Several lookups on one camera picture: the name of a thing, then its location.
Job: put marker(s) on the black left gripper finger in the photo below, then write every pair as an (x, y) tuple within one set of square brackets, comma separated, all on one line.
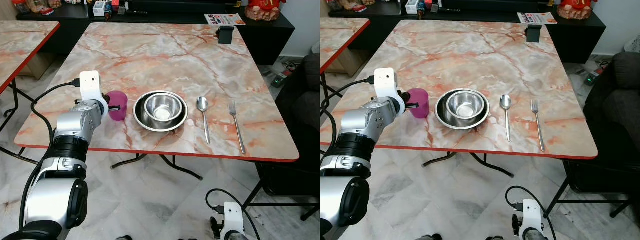
[(115, 107), (413, 104)]

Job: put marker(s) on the purple plastic cup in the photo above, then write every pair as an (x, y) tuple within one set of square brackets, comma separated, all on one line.
[(421, 97), (119, 112)]

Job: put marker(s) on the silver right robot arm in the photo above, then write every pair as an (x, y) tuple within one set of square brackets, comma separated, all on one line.
[(534, 235), (236, 236)]

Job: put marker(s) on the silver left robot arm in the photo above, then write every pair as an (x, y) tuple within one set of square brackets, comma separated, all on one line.
[(70, 125), (360, 125)]

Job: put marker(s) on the large steel bowl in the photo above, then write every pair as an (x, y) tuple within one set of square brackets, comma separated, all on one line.
[(140, 120), (441, 117)]

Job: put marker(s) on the small steel bowl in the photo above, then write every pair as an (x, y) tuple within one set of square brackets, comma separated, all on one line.
[(163, 107), (466, 105)]

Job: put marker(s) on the marble folding table red-edged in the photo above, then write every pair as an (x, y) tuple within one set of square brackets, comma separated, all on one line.
[(340, 42), (475, 60), (20, 47), (165, 65)]

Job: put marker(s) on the light wooden box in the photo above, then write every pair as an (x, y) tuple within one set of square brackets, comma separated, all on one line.
[(37, 65), (347, 62)]

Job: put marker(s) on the steel spoon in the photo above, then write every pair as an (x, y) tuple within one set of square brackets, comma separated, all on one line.
[(505, 101), (202, 103)]

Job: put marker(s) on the small white box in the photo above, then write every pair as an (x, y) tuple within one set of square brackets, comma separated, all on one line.
[(100, 8), (412, 6)]

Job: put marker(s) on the steel fork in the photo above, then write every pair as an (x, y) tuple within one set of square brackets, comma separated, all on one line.
[(237, 125), (538, 125)]

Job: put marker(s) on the black sofa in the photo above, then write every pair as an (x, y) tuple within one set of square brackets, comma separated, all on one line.
[(617, 105), (300, 115)]

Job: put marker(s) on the packaged snacks pile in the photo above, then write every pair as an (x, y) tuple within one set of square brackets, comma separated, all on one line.
[(345, 5), (35, 6)]

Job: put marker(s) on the power strip with green light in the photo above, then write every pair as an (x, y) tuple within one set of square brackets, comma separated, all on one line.
[(281, 80), (595, 78)]

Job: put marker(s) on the small black block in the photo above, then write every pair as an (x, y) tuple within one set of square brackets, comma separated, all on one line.
[(534, 33), (226, 35)]

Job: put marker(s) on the white orange printed flyer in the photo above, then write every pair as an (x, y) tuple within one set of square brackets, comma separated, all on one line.
[(537, 18), (225, 19)]

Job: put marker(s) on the red gold figurine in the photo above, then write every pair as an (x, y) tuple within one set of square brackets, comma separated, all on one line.
[(262, 9), (575, 8)]

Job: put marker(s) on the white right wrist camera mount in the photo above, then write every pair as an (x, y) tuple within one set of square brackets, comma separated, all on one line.
[(233, 217), (531, 215)]

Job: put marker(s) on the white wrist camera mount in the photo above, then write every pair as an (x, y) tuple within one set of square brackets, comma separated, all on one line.
[(531, 215), (233, 217), (386, 82), (91, 87)]

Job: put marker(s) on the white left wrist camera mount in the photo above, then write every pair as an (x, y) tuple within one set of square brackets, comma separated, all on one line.
[(91, 87), (386, 82)]

